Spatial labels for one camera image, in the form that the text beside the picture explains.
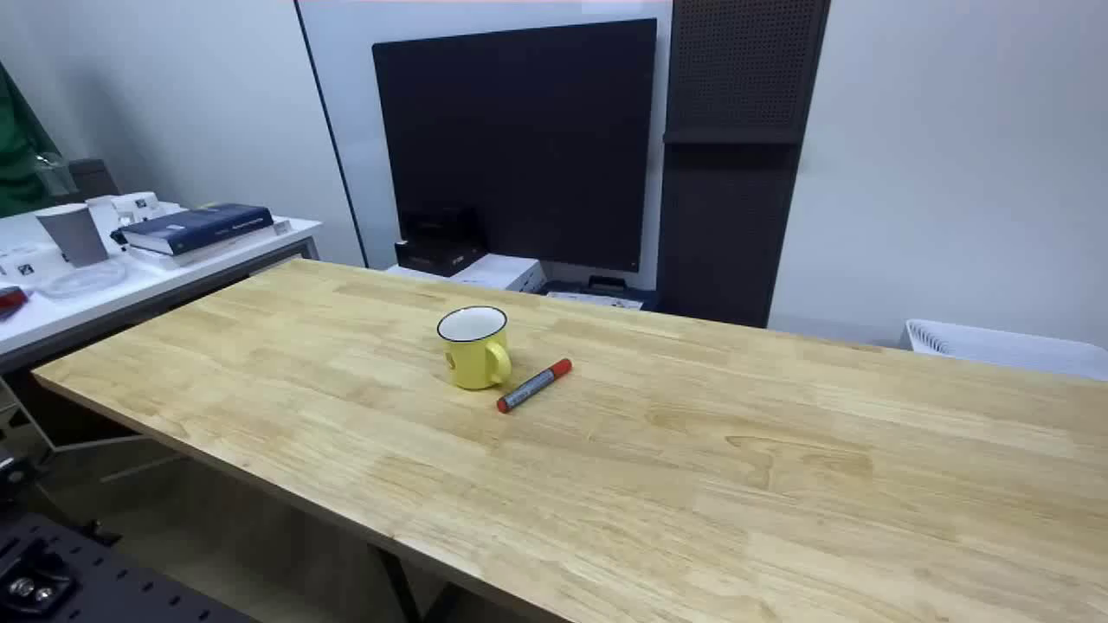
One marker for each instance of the white side table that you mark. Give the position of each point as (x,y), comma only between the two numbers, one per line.
(152,283)

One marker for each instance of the grey metal table frame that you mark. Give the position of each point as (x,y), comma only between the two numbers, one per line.
(81,448)

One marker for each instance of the black box under monitor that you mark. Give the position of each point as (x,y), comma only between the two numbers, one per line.
(433,258)

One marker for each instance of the dark brown tall panel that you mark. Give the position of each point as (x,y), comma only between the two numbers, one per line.
(731,210)

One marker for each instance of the white cardboard box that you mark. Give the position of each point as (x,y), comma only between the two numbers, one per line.
(505,271)

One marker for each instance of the dark blue book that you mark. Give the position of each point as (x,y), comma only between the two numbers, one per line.
(191,228)

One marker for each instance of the white printed booklet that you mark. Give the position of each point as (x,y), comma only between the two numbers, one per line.
(602,295)

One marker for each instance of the red and grey marker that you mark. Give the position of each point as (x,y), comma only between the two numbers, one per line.
(535,386)

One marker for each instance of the yellow enamel mug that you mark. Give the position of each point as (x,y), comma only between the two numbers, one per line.
(470,360)

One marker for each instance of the small grey box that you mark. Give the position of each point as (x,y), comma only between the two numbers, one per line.
(74,236)

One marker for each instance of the clear round dish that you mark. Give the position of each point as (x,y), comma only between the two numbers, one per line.
(84,277)

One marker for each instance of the large black monitor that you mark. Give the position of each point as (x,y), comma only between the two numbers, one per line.
(521,141)

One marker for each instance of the small red item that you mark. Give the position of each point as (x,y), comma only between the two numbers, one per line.
(9,304)

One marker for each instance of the black perforated board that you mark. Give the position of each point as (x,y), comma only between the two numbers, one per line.
(92,584)

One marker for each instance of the green object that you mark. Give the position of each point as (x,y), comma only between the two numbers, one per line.
(22,162)

